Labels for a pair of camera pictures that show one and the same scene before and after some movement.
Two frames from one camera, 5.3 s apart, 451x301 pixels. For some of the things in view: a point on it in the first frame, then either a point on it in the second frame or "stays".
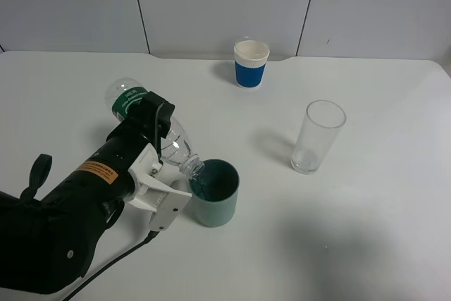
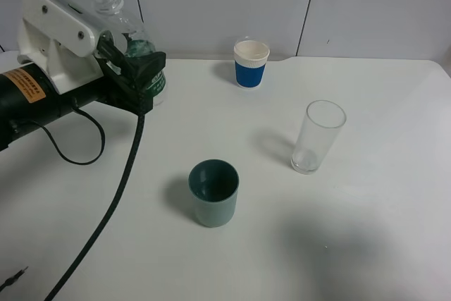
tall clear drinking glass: (322, 122) stays
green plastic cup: (214, 193) stays
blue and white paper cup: (250, 60) stays
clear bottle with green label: (125, 93) to (113, 15)
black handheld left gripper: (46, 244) to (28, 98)
